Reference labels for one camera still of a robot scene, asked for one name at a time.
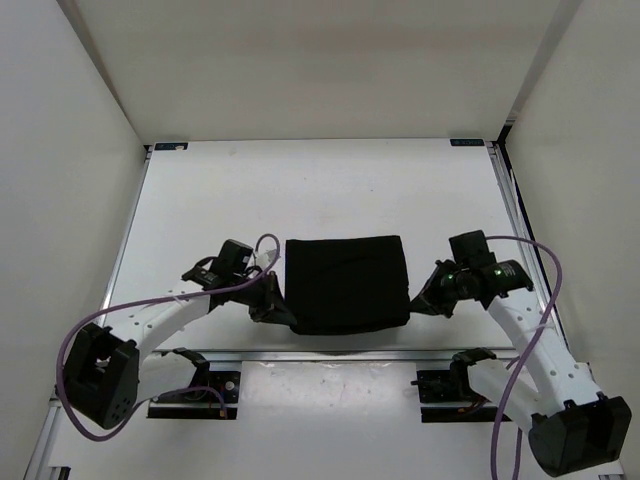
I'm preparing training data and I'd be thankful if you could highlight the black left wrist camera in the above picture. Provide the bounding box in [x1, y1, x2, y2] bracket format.
[181, 239, 253, 290]

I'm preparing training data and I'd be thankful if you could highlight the white front cover board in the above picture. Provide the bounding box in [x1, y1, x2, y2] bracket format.
[49, 362, 492, 479]

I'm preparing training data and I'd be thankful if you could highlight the blue table label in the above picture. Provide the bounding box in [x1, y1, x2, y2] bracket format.
[153, 142, 189, 151]
[450, 138, 485, 147]

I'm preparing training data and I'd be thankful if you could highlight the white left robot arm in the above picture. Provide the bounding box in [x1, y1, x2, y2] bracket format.
[56, 272, 298, 438]

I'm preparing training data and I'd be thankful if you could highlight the black skirt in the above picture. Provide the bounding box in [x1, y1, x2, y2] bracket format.
[284, 235, 410, 336]

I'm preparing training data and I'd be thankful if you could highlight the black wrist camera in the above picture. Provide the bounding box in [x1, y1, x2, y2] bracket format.
[181, 239, 253, 290]
[449, 230, 496, 269]

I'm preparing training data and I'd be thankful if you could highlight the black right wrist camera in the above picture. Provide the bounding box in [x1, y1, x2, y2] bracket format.
[449, 230, 496, 269]

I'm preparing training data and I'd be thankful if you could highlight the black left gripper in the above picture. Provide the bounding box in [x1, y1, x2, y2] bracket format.
[230, 270, 296, 326]

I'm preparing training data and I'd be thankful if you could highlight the blue right table label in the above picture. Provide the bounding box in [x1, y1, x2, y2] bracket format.
[450, 138, 485, 147]

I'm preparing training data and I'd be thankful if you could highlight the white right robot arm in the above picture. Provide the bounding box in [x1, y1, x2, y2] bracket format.
[410, 260, 632, 477]

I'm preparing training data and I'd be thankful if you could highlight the blue left table label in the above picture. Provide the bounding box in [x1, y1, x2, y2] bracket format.
[153, 142, 189, 151]

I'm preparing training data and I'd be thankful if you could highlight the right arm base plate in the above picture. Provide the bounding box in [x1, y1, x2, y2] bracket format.
[411, 362, 497, 424]

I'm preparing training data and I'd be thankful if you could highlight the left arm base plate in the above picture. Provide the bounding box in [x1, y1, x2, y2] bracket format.
[147, 363, 242, 421]

